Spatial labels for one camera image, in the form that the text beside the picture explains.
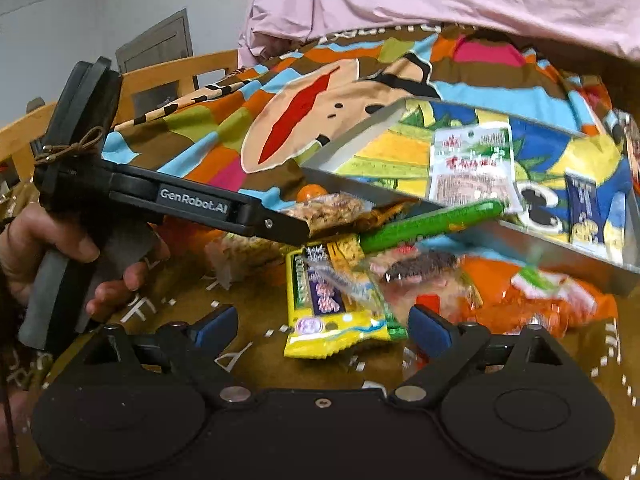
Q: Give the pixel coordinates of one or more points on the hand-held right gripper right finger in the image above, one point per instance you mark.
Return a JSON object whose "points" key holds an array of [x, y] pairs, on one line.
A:
{"points": [[425, 330]]}

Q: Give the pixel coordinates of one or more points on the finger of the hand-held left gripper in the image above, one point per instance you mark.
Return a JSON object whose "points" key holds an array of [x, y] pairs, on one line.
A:
{"points": [[280, 227]]}

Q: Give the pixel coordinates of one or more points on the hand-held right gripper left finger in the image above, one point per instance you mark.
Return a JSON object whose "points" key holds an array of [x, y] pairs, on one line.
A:
{"points": [[219, 327]]}

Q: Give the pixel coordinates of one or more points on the small orange ball candy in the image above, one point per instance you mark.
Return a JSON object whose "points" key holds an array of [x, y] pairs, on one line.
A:
{"points": [[310, 193]]}

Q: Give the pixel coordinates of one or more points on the clear peanut snack packet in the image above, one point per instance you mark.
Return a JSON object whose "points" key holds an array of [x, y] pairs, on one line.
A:
{"points": [[325, 210]]}

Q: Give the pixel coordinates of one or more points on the clear dark dried-fruit packet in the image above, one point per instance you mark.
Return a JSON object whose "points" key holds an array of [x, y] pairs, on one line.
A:
{"points": [[425, 265]]}

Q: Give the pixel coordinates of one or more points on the yellow snack packet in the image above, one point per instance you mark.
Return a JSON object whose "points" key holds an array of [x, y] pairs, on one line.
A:
{"points": [[330, 310]]}

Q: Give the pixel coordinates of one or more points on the grey metal tray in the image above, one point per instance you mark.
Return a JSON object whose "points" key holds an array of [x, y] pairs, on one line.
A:
{"points": [[350, 140]]}

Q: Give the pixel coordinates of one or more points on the person's left hand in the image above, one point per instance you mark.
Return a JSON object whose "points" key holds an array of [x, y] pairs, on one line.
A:
{"points": [[30, 255]]}

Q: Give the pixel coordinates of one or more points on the rice cracker packet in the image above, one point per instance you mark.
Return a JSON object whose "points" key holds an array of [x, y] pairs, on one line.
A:
{"points": [[245, 255]]}

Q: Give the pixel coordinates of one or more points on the wooden chair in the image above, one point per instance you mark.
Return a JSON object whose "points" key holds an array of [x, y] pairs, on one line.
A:
{"points": [[25, 130], [165, 80]]}

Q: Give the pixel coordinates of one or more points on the green sausage stick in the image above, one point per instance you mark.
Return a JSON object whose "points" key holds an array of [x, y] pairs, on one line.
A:
{"points": [[425, 225]]}

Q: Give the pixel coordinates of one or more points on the orange snack packet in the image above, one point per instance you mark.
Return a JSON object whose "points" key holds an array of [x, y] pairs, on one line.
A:
{"points": [[530, 300]]}

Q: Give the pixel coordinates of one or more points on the colourful printed blanket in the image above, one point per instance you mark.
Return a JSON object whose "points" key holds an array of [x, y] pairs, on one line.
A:
{"points": [[200, 135]]}

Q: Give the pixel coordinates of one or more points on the grey door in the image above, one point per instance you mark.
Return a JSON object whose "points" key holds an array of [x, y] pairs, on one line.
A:
{"points": [[155, 42]]}

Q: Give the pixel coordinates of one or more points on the white red-print snack packet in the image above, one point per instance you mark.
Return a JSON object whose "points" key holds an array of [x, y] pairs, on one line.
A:
{"points": [[470, 165]]}

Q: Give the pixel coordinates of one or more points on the blue snack packet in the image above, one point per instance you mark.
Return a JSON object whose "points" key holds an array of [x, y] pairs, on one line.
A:
{"points": [[592, 215]]}

